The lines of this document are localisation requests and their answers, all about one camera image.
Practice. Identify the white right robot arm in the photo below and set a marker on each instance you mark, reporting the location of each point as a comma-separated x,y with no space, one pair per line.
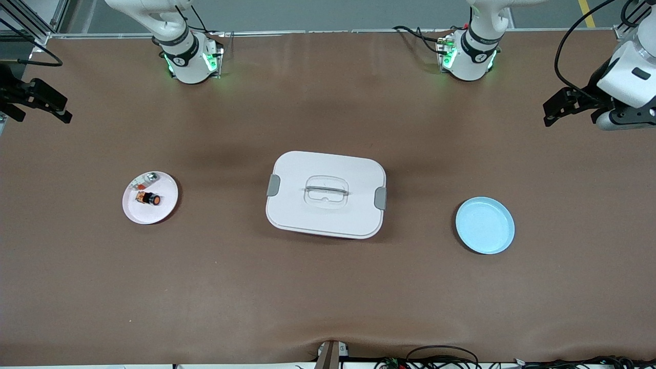
187,66

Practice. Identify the silver table edge rail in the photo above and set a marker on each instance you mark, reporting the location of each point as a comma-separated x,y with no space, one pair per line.
266,33

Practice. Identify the aluminium frame post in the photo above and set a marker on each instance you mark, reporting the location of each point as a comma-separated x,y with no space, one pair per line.
622,32
61,15

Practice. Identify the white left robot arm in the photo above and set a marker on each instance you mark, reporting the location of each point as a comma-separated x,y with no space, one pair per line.
471,56

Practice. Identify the grey table edge bracket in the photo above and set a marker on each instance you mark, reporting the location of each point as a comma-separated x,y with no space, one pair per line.
330,356

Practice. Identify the light blue round plate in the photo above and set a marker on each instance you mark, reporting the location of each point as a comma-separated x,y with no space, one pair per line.
487,228

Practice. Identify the small silver orange component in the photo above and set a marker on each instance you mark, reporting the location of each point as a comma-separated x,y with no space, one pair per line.
149,178

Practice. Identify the orange black push-button switch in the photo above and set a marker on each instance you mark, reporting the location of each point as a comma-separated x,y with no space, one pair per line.
152,199

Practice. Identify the brown table mat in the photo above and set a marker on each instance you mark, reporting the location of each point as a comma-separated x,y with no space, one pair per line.
328,292

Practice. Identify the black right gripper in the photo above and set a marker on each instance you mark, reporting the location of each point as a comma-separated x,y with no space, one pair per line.
10,92

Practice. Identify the pink round plate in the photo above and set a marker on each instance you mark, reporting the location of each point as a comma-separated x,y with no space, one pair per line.
148,214

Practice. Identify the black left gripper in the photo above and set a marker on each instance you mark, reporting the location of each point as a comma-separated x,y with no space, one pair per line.
593,90

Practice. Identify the white lidded storage box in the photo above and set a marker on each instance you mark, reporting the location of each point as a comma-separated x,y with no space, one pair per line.
328,218

